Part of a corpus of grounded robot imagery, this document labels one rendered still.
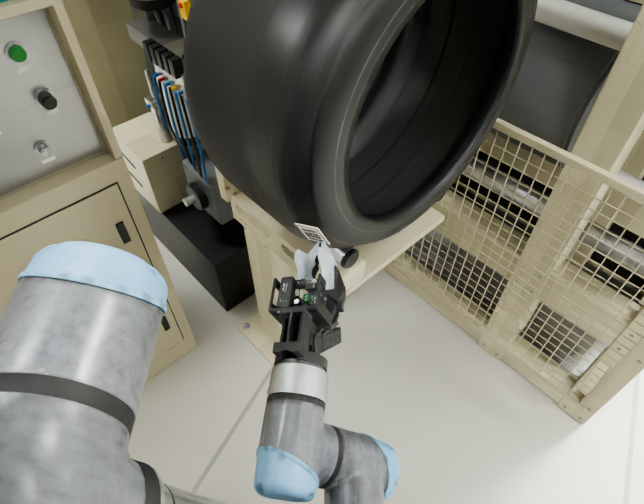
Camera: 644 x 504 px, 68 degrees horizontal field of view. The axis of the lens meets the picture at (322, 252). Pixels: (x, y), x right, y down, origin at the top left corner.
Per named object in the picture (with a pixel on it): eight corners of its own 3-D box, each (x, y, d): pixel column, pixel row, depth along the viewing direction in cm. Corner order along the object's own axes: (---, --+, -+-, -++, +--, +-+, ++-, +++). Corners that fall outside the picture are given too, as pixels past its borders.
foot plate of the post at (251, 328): (236, 327, 187) (235, 324, 186) (288, 290, 199) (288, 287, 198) (279, 373, 174) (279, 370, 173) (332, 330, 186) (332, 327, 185)
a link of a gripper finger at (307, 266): (310, 225, 72) (302, 277, 67) (323, 247, 76) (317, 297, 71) (291, 228, 73) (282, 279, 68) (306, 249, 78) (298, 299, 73)
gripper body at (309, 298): (323, 268, 64) (313, 353, 58) (343, 298, 71) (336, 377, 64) (272, 274, 67) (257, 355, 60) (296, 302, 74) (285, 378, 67)
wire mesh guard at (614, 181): (355, 239, 178) (369, 59, 125) (359, 236, 178) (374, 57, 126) (582, 410, 134) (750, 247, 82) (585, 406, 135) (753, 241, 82)
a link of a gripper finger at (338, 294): (345, 264, 71) (340, 317, 66) (348, 269, 72) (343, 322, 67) (315, 267, 73) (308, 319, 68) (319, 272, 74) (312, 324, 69)
